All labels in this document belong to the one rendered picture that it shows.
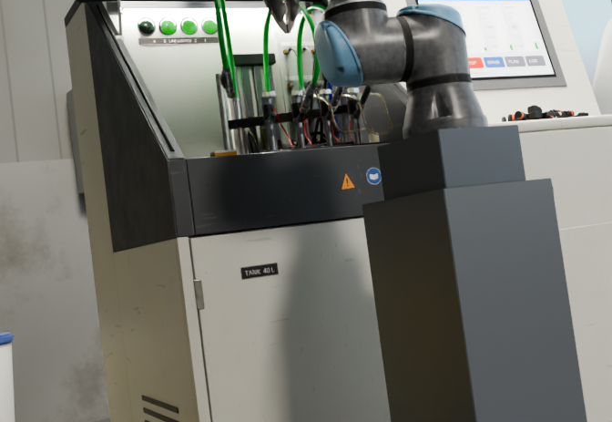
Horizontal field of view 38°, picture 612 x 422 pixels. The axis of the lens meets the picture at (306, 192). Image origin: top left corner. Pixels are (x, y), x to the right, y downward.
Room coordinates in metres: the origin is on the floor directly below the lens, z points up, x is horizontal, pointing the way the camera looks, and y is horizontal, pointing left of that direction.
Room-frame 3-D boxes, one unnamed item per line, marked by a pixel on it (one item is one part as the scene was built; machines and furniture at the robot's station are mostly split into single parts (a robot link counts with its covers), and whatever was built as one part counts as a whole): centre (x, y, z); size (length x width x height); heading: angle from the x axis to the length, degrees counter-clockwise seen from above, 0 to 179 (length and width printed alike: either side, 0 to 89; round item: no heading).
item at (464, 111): (1.59, -0.26, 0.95); 0.15 x 0.15 x 0.10
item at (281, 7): (2.04, 0.00, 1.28); 0.06 x 0.03 x 0.09; 25
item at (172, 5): (2.44, 0.18, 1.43); 0.54 x 0.03 x 0.02; 115
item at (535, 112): (2.39, -0.66, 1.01); 0.23 x 0.11 x 0.06; 115
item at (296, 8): (2.06, -0.03, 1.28); 0.06 x 0.03 x 0.09; 25
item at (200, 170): (1.99, -0.03, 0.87); 0.62 x 0.04 x 0.16; 115
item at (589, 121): (2.37, -0.63, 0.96); 0.70 x 0.22 x 0.03; 115
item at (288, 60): (2.54, -0.04, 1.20); 0.13 x 0.03 x 0.31; 115
